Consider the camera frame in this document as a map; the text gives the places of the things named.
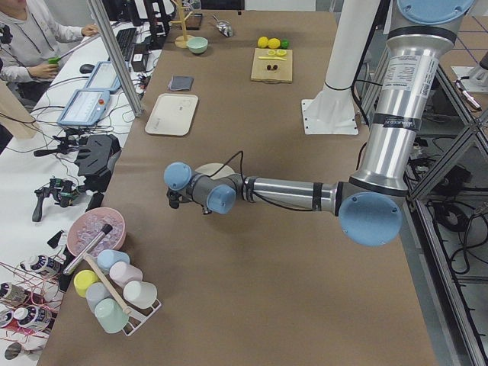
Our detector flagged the black computer mouse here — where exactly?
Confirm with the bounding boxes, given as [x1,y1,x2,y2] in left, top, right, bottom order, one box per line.
[79,64,95,74]

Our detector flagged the blue cup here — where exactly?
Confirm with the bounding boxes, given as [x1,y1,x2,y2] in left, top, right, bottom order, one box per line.
[96,249,130,272]

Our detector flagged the silver metal scoop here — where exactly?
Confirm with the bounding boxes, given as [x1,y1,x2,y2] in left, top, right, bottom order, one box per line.
[212,14,234,37]

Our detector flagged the black keyboard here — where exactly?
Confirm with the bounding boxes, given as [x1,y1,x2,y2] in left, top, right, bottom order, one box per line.
[116,27,137,62]

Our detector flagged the pink bowl with ice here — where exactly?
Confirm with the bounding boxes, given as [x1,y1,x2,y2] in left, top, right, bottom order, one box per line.
[67,207,126,257]

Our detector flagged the pink cup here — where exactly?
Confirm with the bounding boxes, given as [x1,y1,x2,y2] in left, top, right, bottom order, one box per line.
[109,261,143,288]

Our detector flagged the bamboo cutting board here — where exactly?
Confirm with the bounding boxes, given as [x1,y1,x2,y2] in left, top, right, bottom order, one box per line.
[251,48,293,83]

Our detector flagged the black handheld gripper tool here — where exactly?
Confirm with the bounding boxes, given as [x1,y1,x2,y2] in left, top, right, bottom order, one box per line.
[31,178,81,222]

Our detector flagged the white cup rack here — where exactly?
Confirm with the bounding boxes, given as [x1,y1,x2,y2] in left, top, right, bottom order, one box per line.
[122,299,162,336]

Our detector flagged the wooden mug tree stand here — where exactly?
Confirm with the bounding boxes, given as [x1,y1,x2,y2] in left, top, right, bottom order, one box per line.
[170,0,195,49]

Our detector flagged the seated person grey hoodie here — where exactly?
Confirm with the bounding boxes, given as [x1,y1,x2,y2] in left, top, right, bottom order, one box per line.
[1,1,98,104]

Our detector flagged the grey folded cloth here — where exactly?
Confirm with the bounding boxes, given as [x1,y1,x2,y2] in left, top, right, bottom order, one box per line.
[168,75,194,92]

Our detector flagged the near teach pendant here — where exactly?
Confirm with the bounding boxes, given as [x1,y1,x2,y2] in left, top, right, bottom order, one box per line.
[57,88,111,127]

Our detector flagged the aluminium frame post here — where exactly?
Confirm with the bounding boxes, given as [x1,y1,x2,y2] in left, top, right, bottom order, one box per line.
[86,0,143,117]

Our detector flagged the white cup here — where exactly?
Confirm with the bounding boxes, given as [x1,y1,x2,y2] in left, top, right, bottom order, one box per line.
[124,281,157,309]

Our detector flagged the far teach pendant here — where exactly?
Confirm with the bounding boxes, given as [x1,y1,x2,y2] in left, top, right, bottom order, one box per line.
[85,61,120,93]

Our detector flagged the upper yellow lemon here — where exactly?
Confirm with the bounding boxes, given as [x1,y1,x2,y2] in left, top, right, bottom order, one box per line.
[268,38,281,50]

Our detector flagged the yellow lemon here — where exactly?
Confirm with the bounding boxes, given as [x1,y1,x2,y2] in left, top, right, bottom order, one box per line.
[257,37,269,48]
[268,38,281,50]

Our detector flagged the mint green bowl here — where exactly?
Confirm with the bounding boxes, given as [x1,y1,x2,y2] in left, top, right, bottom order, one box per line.
[186,37,209,55]

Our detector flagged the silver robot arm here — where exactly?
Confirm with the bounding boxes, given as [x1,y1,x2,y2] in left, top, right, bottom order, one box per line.
[163,1,473,246]

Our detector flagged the black controller stand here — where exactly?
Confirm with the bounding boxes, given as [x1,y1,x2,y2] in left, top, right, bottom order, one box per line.
[75,134,121,192]

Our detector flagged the cream rabbit tray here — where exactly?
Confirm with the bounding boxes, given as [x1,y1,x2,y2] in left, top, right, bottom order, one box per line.
[145,93,198,136]

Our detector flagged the grey cup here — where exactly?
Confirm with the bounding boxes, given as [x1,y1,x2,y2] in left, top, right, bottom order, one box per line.
[85,282,112,313]

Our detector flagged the yellow cup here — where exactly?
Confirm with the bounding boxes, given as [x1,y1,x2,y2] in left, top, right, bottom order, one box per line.
[73,269,100,298]

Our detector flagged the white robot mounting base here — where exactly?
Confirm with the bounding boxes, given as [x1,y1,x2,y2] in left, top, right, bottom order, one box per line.
[302,0,380,135]

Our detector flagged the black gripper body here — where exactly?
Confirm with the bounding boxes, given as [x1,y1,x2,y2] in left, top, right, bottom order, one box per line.
[167,189,181,209]

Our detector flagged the metal scoop in ice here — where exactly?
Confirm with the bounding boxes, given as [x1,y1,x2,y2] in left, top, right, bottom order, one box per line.
[63,223,113,276]

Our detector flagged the mint green cup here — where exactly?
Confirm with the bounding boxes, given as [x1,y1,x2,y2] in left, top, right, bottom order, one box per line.
[94,298,129,334]

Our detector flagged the lower yellow lemon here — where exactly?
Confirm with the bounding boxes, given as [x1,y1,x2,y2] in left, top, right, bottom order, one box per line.
[257,37,269,48]

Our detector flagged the cream round plate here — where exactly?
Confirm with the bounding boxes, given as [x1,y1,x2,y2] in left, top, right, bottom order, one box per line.
[194,162,235,179]

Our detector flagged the yellow plastic knife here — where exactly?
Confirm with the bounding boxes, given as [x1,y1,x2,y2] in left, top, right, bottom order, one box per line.
[258,56,287,61]

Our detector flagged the teach pendant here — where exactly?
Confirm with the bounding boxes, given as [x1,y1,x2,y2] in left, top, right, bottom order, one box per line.
[57,88,111,127]
[85,61,120,93]

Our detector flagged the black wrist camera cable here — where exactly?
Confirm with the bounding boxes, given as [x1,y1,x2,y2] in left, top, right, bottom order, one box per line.
[207,150,317,211]

